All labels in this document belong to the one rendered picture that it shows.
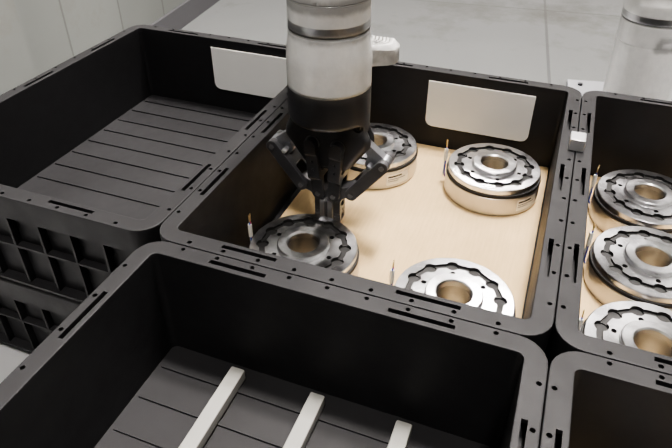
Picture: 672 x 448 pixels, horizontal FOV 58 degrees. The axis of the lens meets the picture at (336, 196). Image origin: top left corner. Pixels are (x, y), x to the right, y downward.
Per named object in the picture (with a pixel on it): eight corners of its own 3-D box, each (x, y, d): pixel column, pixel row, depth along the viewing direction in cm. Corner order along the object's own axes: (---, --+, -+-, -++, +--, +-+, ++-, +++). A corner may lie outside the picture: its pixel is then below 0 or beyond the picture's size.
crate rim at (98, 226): (140, 39, 88) (136, 22, 87) (334, 69, 79) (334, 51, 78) (-117, 183, 57) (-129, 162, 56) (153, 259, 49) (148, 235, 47)
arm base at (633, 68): (591, 111, 97) (617, 3, 87) (654, 116, 95) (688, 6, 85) (597, 140, 89) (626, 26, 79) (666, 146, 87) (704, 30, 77)
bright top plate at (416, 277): (412, 251, 57) (413, 246, 57) (522, 279, 54) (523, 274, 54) (376, 325, 50) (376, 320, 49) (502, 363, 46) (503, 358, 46)
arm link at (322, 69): (401, 58, 59) (406, -7, 55) (364, 108, 50) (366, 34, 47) (314, 45, 61) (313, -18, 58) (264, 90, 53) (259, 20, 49)
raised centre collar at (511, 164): (475, 152, 71) (476, 147, 71) (518, 159, 70) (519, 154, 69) (468, 173, 67) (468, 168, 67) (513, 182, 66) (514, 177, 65)
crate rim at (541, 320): (334, 69, 79) (334, 51, 78) (578, 107, 70) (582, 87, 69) (154, 259, 49) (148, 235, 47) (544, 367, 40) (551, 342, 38)
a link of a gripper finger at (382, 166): (381, 161, 55) (337, 189, 59) (393, 176, 56) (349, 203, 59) (390, 147, 57) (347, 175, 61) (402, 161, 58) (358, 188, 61)
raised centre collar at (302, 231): (289, 225, 60) (289, 220, 59) (337, 236, 58) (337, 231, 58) (268, 257, 56) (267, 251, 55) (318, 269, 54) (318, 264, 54)
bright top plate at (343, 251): (277, 209, 62) (276, 204, 62) (371, 230, 60) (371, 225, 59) (229, 272, 55) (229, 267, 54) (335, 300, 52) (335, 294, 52)
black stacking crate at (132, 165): (151, 100, 93) (137, 27, 87) (333, 134, 85) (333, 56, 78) (-75, 260, 63) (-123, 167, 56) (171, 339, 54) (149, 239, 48)
